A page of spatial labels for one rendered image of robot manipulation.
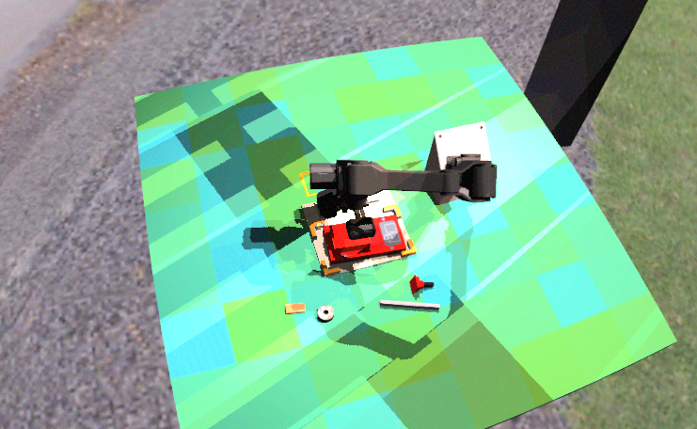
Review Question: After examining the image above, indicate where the white flat bar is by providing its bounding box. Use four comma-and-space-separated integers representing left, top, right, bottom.
380, 300, 440, 310

